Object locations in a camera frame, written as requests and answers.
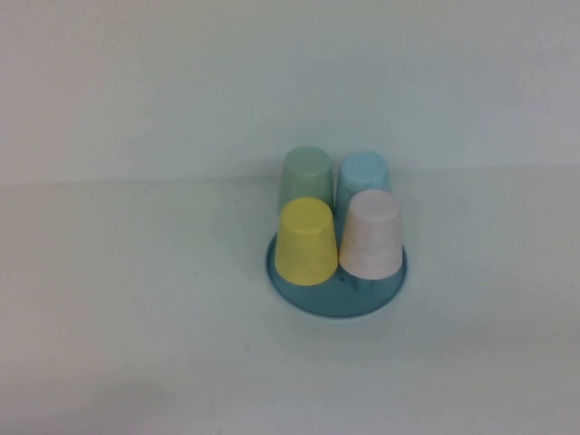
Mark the pink plastic cup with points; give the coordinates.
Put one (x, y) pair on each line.
(371, 235)

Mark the yellow plastic cup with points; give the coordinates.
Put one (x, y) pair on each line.
(306, 244)

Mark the green plastic cup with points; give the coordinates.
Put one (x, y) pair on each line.
(303, 176)

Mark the light blue plastic cup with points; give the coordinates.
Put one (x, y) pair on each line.
(362, 172)

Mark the blue cup stand tray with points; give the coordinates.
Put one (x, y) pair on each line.
(317, 303)

